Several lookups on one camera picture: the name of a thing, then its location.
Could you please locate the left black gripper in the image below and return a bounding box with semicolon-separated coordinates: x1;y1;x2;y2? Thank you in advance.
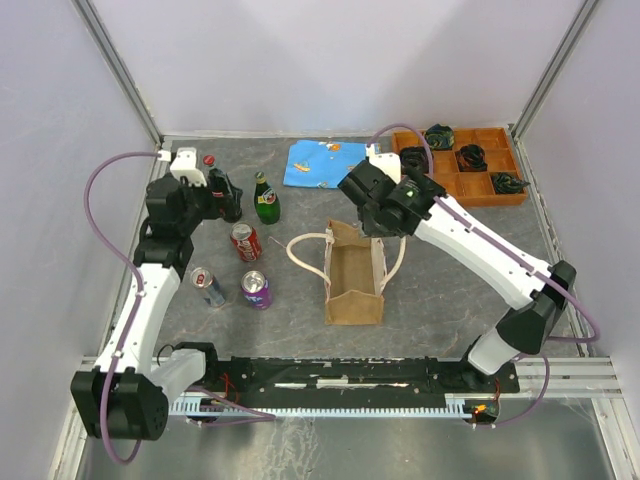
178;171;242;234

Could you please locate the cola glass bottle red cap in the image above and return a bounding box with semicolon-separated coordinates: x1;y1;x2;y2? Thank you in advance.
203;155;243;223

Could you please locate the red cola can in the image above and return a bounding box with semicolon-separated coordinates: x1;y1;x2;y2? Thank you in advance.
230;222;263;262

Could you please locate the green glass bottle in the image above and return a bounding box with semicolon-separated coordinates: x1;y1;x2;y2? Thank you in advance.
254;171;281;225

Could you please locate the brown canvas tote bag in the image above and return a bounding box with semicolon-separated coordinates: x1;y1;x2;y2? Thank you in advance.
286;219;407;326

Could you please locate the purple soda can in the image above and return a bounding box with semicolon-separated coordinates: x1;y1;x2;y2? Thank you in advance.
241;270;272;310

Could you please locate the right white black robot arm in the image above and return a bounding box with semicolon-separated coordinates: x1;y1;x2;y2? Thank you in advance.
338;160;576;391

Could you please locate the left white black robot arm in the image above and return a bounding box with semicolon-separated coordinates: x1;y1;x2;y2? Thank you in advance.
71;168;242;450

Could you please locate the black rolled tie left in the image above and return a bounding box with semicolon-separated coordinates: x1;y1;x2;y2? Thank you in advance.
399;146;430;174

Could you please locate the blue space print cloth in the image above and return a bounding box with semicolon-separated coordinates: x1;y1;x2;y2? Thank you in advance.
283;140;366;189

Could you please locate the blue silver energy drink can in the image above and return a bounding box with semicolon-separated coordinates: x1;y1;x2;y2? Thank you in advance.
190;267;226;308

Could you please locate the dark blue green rolled tie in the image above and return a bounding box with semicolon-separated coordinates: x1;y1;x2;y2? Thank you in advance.
424;124;455;151

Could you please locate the orange wooden compartment tray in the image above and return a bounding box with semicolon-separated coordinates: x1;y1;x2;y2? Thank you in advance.
391;126;530;208

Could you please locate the black orange rolled tie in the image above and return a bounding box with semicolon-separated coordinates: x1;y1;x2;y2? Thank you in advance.
455;144;488;172

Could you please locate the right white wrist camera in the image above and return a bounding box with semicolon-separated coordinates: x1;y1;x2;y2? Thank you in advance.
365;143;402;184

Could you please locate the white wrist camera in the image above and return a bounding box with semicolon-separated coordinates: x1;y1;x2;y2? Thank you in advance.
365;143;402;184
157;147;207;187

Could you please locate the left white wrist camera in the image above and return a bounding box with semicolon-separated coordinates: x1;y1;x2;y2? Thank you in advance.
157;147;207;187

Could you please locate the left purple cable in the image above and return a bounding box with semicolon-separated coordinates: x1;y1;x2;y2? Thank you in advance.
82;150;171;464

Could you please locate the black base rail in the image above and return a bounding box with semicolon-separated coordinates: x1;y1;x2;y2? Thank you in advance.
196;357;520;410

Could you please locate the light blue cable duct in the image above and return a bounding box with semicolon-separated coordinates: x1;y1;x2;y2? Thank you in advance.
169;393;499;421

